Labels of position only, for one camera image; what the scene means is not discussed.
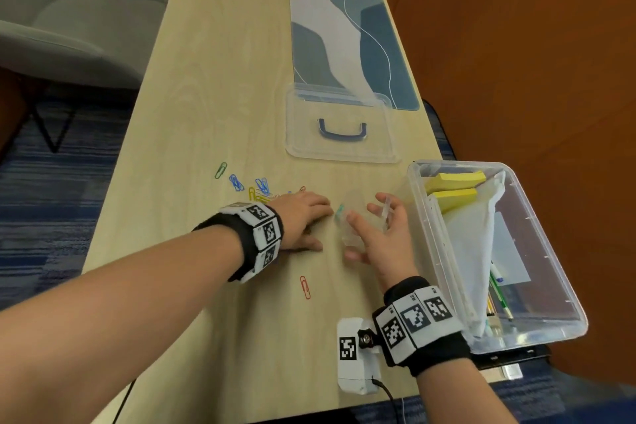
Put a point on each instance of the black left wristband with markers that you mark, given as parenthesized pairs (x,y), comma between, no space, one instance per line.
(258,235)

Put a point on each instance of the yellow black striped pencil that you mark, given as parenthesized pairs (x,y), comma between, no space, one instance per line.
(491,304)

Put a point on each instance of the white metal bar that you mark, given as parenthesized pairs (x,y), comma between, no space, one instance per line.
(512,372)

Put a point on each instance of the blue patterned desk mat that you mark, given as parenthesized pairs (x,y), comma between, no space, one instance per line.
(387,56)

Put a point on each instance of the person's left hand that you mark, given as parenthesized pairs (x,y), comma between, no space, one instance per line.
(298,215)

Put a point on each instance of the pile of coloured paper clips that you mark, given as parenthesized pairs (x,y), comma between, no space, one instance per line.
(236,183)

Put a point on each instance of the black right wristband with markers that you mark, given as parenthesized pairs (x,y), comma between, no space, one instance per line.
(422,329)

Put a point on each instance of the clear plastic storage bin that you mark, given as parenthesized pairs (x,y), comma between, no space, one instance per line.
(551,299)

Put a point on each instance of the white card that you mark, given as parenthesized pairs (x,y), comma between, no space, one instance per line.
(512,250)

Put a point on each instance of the person's right hand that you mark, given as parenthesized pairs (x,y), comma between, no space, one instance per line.
(392,254)

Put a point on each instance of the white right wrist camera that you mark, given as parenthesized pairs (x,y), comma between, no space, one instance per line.
(355,369)

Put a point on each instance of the black wristband with markers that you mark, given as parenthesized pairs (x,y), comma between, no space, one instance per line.
(258,235)
(422,329)

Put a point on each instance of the person's left forearm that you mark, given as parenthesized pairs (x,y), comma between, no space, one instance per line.
(99,319)

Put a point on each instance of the white perforated paper sheets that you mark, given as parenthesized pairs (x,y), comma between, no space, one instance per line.
(472,250)

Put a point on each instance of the white and blue pen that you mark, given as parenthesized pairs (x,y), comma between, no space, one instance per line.
(497,274)

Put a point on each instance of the grey upholstered armchair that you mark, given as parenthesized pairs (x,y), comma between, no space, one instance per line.
(74,31)

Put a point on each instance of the yellow sticky note pad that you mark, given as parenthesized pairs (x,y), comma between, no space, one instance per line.
(457,181)
(454,200)

